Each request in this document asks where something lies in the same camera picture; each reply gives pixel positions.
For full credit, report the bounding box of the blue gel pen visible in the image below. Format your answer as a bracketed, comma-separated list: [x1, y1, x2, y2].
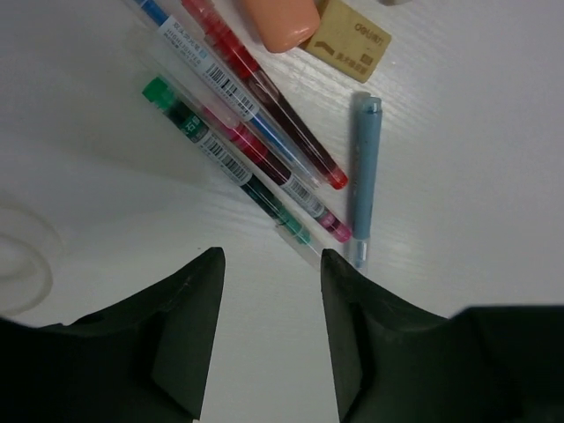
[123, 1, 327, 188]

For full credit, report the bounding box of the light blue pen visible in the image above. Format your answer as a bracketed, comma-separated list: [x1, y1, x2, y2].
[348, 93, 383, 274]

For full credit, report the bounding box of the orange highlighter clear body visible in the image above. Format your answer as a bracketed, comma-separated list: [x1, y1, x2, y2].
[236, 0, 321, 54]

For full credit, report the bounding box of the magenta gel pen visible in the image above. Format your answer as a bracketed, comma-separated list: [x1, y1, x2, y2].
[202, 107, 352, 243]

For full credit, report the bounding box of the green gel pen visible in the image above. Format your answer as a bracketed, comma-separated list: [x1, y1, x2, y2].
[142, 77, 323, 271]

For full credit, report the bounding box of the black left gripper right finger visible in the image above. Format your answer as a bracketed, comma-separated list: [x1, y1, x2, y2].
[321, 249, 563, 422]

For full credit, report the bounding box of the yellow eraser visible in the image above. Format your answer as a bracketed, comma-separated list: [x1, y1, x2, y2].
[301, 0, 392, 83]

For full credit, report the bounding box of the clear tape roll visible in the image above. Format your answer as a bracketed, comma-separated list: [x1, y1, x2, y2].
[1, 192, 63, 317]

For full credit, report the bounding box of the white worn eraser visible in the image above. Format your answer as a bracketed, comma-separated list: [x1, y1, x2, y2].
[378, 0, 412, 7]

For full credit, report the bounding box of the red gel pen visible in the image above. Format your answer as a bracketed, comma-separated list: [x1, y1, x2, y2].
[182, 0, 348, 189]

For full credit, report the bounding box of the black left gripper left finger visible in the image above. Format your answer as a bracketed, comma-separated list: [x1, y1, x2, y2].
[1, 248, 225, 422]

